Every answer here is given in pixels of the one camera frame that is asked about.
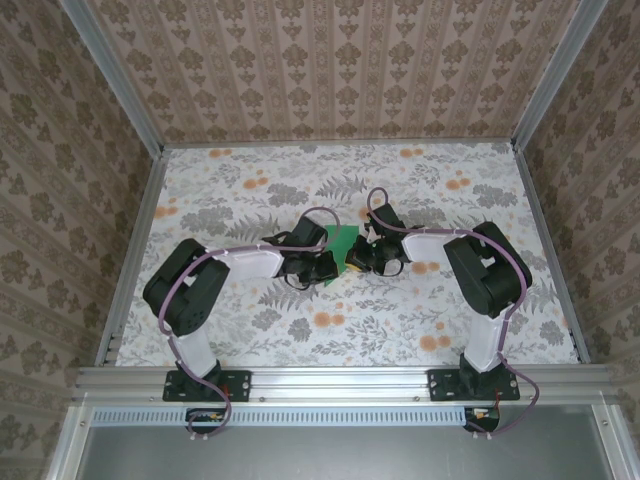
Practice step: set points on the green paper sheet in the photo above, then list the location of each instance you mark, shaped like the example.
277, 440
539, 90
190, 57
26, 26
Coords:
342, 237

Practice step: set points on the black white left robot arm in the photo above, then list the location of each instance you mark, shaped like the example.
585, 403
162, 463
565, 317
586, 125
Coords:
185, 290

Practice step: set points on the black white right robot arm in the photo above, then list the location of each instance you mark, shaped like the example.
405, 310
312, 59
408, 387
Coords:
485, 280

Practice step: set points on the floral patterned table cover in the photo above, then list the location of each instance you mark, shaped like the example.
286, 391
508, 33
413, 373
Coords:
400, 320

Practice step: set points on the grey metal panel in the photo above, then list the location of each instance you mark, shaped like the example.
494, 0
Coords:
350, 455

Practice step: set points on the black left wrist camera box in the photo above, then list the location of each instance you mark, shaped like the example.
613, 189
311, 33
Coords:
307, 230

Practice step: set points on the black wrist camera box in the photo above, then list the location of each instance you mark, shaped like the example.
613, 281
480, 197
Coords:
307, 230
387, 217

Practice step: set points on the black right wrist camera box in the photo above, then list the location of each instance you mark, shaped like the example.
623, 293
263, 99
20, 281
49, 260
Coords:
387, 217

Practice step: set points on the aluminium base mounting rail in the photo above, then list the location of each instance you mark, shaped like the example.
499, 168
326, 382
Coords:
340, 382

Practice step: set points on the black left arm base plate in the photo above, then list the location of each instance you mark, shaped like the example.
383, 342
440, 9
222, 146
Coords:
240, 385

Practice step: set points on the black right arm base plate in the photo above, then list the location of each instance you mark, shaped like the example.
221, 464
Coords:
442, 385

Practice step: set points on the aluminium side rail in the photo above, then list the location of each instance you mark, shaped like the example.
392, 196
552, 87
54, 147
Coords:
552, 250
135, 250

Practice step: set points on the aluminium corner post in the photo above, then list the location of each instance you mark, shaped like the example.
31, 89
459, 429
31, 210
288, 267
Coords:
557, 75
115, 80

